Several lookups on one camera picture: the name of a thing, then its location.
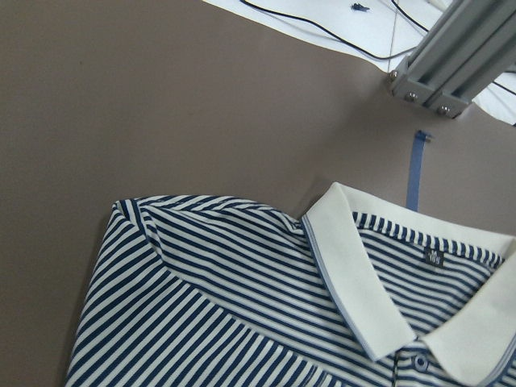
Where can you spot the striped polo shirt white collar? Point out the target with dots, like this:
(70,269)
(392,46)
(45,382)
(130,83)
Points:
(222,291)

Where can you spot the aluminium extrusion frame post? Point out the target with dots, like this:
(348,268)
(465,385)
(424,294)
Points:
(470,45)

